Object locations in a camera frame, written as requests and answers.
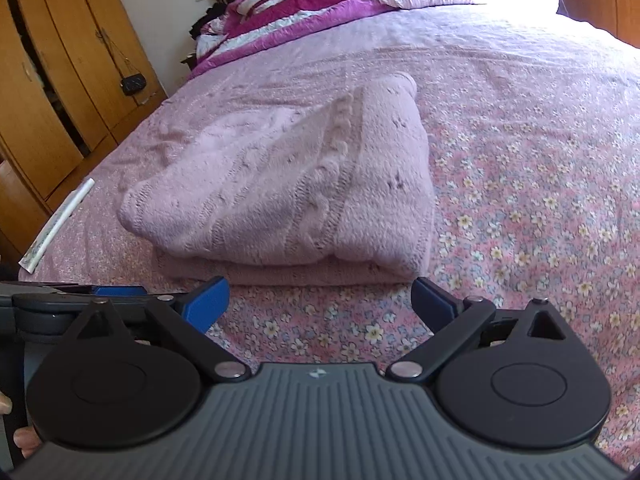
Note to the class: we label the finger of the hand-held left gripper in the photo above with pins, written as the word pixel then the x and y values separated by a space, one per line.
pixel 120 291

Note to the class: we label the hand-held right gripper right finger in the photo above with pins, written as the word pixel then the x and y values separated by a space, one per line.
pixel 430 300

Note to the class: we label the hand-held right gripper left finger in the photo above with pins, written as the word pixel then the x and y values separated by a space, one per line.
pixel 207 302

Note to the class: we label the dark clothes pile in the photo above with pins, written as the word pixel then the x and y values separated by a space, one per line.
pixel 207 20

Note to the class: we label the person's left hand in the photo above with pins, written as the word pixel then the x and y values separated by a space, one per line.
pixel 26 442

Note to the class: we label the small black purse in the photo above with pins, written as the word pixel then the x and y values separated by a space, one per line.
pixel 133 85

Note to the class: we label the wooden wardrobe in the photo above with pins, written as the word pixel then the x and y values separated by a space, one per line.
pixel 55 85

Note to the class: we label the dark wooden nightstand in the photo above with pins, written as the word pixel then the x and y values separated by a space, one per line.
pixel 190 65

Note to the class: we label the purple and white quilt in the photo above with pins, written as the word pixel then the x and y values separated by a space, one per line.
pixel 300 15

